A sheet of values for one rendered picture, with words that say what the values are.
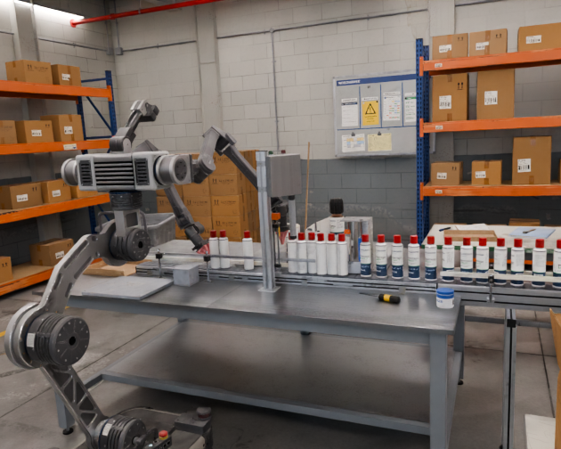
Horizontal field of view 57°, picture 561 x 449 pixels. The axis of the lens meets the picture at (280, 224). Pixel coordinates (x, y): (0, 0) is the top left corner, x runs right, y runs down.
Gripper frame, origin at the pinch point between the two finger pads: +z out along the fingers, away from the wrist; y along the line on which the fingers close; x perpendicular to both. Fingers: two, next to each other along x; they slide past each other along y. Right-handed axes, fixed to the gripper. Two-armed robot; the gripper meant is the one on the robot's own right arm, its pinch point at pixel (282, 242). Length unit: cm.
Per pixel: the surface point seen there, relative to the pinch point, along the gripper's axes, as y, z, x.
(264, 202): -1.5, -24.4, 22.8
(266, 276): -0.1, 11.9, 21.9
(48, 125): 383, -80, -221
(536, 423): -114, 24, 100
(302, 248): -14.1, 0.7, 8.7
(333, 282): -30.4, 16.2, 11.5
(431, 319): -80, 19, 43
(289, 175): -12.4, -36.5, 15.8
